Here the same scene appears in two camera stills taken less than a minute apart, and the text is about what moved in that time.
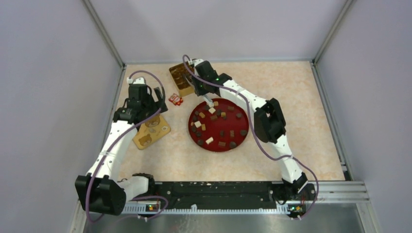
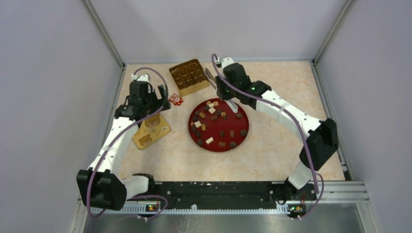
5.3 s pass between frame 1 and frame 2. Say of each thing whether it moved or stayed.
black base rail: stayed
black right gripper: moved
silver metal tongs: moved
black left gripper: stayed
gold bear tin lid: stayed
